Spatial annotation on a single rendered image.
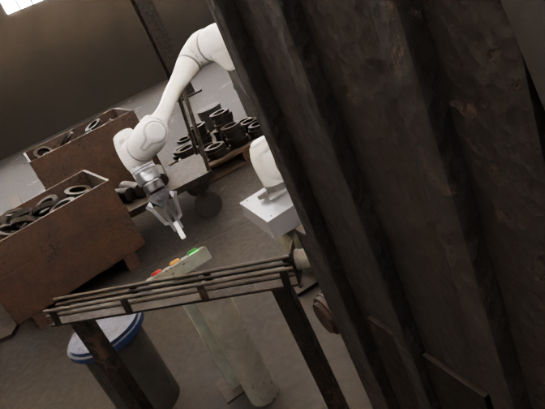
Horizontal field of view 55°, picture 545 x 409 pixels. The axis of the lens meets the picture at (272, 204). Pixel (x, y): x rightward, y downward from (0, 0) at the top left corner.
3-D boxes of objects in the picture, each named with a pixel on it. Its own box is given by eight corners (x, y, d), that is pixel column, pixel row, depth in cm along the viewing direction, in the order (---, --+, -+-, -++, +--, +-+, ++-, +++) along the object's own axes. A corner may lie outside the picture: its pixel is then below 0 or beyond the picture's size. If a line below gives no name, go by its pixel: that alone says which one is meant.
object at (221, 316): (284, 393, 201) (228, 286, 181) (258, 412, 197) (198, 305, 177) (271, 377, 211) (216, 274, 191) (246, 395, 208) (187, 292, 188)
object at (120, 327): (196, 400, 217) (147, 320, 200) (126, 449, 208) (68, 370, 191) (175, 363, 245) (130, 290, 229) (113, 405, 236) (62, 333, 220)
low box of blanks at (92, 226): (124, 235, 424) (82, 164, 399) (155, 256, 363) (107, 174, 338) (14, 304, 388) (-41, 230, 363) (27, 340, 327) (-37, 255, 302)
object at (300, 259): (329, 269, 143) (324, 251, 141) (298, 274, 146) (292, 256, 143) (330, 257, 149) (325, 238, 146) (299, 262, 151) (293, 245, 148)
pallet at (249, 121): (277, 121, 547) (260, 81, 530) (310, 131, 474) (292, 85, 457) (173, 175, 522) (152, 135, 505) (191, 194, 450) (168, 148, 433)
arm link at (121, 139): (126, 178, 195) (137, 168, 185) (105, 142, 195) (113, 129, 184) (150, 167, 202) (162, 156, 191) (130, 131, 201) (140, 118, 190)
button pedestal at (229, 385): (272, 372, 214) (208, 248, 190) (222, 408, 207) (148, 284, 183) (256, 354, 228) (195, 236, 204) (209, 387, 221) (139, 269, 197)
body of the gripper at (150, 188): (141, 187, 190) (154, 208, 190) (161, 175, 192) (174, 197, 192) (140, 189, 197) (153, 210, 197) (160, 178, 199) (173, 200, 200)
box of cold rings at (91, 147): (148, 168, 589) (114, 106, 560) (169, 178, 517) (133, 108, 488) (62, 215, 555) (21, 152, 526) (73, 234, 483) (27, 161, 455)
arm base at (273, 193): (255, 195, 265) (250, 187, 263) (293, 174, 267) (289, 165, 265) (263, 206, 249) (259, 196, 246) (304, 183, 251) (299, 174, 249)
